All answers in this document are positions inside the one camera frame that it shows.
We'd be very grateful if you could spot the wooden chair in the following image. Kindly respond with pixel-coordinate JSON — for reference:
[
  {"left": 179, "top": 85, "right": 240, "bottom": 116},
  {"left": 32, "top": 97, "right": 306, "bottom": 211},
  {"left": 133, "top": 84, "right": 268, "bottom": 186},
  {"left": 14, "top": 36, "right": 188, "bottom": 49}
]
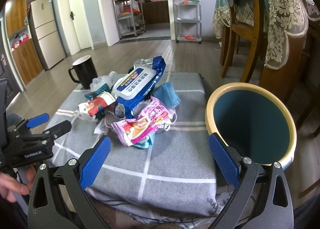
[{"left": 220, "top": 0, "right": 264, "bottom": 83}]

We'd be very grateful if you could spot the person's left hand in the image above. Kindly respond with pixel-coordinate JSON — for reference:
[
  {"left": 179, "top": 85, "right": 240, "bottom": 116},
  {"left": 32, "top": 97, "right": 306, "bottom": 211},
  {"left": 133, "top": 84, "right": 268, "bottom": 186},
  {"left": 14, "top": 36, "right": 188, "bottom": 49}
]
[{"left": 0, "top": 165, "right": 36, "bottom": 203}]

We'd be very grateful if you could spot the teal trash bin beige rim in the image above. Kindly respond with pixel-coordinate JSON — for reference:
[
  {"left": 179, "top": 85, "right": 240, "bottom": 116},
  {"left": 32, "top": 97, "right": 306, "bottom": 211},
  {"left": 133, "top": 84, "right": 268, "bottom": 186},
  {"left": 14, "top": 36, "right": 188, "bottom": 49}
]
[{"left": 205, "top": 82, "right": 297, "bottom": 169}]

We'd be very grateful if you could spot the blue wet wipes pack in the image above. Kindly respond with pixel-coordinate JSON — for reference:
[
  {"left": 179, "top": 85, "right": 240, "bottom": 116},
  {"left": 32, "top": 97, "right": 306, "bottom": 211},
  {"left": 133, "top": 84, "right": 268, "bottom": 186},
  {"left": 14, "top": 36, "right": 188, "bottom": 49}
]
[{"left": 111, "top": 56, "right": 166, "bottom": 118}]

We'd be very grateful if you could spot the pink snack wrapper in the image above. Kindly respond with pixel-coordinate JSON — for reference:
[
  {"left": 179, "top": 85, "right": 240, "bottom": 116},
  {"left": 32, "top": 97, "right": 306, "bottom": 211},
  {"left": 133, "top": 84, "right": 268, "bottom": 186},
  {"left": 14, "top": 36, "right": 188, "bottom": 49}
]
[{"left": 111, "top": 96, "right": 175, "bottom": 147}]

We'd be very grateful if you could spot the beige refrigerator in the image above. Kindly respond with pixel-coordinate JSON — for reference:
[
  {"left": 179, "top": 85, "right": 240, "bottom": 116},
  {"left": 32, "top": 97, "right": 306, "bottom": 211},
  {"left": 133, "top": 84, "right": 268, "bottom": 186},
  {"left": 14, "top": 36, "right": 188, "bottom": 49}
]
[{"left": 28, "top": 0, "right": 66, "bottom": 70}]

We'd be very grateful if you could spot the wooden cabinet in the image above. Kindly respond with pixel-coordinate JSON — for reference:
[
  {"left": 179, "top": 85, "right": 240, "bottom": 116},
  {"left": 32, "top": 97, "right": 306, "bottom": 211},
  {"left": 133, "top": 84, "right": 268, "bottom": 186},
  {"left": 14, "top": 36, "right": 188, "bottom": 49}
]
[{"left": 4, "top": 0, "right": 43, "bottom": 85}]

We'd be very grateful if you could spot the blue face mask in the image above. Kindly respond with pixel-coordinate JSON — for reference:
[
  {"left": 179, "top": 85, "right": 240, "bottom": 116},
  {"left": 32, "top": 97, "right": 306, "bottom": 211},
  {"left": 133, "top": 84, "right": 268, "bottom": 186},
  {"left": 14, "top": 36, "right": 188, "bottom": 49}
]
[{"left": 152, "top": 82, "right": 181, "bottom": 109}]

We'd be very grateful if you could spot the white door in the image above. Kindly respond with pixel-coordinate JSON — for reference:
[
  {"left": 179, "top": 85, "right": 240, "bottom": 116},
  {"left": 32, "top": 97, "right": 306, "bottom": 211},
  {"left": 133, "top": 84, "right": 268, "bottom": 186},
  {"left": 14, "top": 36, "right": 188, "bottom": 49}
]
[{"left": 69, "top": 0, "right": 91, "bottom": 50}]

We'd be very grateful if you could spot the red floral white wrapper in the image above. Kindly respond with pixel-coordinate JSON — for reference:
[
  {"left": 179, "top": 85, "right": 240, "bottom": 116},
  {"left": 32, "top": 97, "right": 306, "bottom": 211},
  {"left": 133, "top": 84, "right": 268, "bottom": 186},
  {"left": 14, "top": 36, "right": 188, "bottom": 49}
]
[{"left": 78, "top": 92, "right": 116, "bottom": 121}]

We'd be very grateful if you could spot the lace tablecloth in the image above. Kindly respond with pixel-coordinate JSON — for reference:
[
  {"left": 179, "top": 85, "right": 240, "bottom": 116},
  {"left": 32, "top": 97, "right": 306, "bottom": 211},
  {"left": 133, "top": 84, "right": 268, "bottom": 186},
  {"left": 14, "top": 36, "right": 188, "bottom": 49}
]
[{"left": 213, "top": 0, "right": 319, "bottom": 70}]

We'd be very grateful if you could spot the black mug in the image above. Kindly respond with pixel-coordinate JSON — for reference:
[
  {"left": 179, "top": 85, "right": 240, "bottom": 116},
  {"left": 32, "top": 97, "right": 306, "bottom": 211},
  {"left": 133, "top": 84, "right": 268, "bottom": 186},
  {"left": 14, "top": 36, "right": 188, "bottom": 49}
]
[{"left": 68, "top": 55, "right": 98, "bottom": 90}]

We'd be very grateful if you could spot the white rolling shelf cart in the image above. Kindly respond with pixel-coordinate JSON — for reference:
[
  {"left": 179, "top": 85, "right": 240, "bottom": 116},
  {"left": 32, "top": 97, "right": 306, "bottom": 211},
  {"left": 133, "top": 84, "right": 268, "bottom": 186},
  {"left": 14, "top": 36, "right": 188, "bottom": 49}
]
[{"left": 173, "top": 0, "right": 202, "bottom": 44}]

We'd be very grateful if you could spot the clear plastic bag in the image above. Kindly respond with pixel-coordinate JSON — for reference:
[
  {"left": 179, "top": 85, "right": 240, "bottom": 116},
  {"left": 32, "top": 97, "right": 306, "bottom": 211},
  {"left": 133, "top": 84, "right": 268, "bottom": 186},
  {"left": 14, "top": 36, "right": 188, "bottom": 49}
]
[{"left": 89, "top": 71, "right": 118, "bottom": 92}]

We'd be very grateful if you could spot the metal storage shelf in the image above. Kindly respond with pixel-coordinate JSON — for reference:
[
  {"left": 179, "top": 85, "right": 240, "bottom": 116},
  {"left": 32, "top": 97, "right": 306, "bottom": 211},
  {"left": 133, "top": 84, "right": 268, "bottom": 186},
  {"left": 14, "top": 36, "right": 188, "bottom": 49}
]
[{"left": 112, "top": 0, "right": 146, "bottom": 39}]

